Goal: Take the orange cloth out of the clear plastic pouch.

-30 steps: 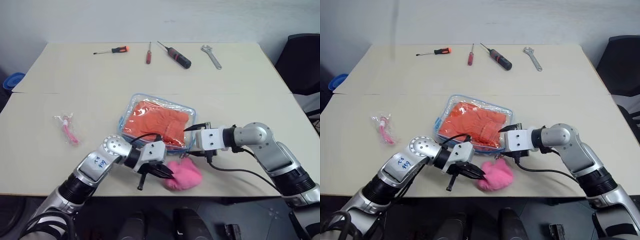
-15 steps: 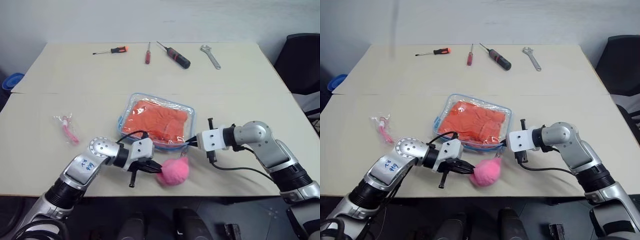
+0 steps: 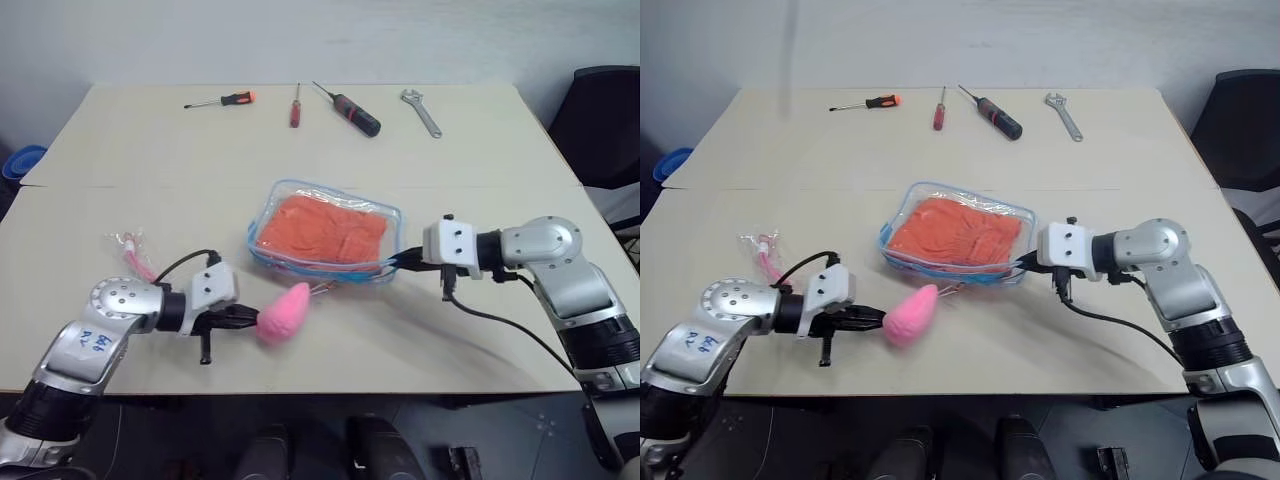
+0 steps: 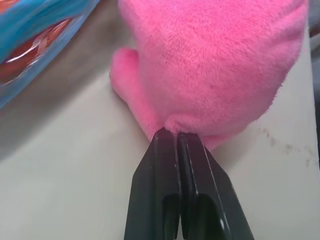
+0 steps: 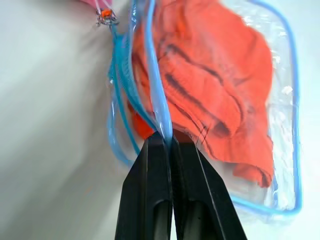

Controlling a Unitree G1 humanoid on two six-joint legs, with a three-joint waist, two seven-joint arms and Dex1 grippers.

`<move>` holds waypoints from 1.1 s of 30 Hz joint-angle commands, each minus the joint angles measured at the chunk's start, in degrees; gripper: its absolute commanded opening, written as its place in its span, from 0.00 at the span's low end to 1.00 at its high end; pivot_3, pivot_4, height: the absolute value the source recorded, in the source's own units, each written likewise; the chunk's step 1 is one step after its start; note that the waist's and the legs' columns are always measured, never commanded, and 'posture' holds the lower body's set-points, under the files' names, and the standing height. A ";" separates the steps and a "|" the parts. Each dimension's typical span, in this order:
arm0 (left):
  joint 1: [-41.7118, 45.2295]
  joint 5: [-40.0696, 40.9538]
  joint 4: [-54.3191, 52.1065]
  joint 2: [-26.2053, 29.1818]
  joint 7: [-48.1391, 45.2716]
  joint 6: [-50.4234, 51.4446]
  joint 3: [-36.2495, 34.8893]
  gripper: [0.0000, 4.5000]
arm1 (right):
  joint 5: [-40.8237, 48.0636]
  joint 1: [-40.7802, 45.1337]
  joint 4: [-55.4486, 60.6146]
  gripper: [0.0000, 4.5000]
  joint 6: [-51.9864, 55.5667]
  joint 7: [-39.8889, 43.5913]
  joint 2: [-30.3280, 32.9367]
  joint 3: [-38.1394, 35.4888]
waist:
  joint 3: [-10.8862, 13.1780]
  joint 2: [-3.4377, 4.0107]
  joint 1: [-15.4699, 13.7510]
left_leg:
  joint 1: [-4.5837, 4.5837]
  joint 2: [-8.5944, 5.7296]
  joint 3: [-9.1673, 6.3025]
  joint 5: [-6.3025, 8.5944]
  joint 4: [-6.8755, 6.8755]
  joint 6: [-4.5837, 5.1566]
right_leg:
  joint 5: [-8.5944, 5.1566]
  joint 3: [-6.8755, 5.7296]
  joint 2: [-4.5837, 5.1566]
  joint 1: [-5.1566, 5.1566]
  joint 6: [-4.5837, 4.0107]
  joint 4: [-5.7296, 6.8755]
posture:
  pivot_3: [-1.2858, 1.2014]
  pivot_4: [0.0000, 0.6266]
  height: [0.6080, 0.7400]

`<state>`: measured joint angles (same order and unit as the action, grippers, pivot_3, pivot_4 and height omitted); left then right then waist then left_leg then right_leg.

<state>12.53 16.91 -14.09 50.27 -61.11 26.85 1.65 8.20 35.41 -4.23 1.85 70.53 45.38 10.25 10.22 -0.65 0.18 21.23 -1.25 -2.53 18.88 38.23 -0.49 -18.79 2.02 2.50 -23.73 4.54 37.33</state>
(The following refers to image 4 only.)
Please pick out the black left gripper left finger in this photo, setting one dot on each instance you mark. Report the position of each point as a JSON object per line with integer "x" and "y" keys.
{"x": 155, "y": 185}

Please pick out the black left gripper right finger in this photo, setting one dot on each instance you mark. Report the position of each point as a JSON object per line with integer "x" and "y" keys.
{"x": 207, "y": 190}

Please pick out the pink plush cloth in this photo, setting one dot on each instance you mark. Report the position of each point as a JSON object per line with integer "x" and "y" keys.
{"x": 212, "y": 65}

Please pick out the clear pouch with blue trim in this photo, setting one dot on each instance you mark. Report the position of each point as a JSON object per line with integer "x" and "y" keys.
{"x": 30, "y": 40}

